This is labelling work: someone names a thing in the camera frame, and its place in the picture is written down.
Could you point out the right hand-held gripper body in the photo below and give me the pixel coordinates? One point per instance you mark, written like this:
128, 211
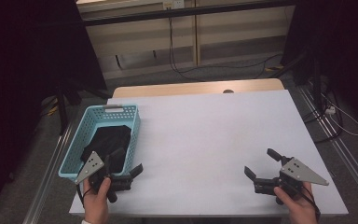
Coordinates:
301, 172

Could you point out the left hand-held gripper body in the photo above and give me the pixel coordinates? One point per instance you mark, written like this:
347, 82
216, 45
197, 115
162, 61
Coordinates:
90, 166

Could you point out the light blue plastic basket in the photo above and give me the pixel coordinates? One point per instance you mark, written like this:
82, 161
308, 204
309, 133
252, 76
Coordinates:
74, 155

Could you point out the black shorts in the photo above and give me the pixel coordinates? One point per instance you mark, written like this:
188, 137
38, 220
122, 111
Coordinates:
108, 140

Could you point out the person's right hand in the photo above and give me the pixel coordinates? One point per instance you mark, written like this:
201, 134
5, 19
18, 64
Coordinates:
298, 208

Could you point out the person's left hand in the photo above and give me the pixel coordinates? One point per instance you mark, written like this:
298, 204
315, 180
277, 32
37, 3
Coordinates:
96, 202

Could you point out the white table cover sheet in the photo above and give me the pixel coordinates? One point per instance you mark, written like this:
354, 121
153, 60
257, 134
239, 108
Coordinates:
199, 140

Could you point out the white power strip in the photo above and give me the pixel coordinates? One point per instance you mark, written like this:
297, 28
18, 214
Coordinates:
330, 110

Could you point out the black metal stand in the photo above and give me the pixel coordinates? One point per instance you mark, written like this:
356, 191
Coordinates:
316, 84

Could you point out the wooden table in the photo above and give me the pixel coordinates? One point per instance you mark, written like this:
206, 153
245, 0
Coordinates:
167, 88

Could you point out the beige wooden cabinet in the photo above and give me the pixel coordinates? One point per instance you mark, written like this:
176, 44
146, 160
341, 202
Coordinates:
143, 34

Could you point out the black curtain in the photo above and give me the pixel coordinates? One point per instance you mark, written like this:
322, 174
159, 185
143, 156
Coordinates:
18, 46
348, 37

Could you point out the aluminium floor rail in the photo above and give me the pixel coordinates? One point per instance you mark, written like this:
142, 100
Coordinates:
48, 177
348, 158

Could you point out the white wall outlet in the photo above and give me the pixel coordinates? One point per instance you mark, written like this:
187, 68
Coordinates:
174, 3

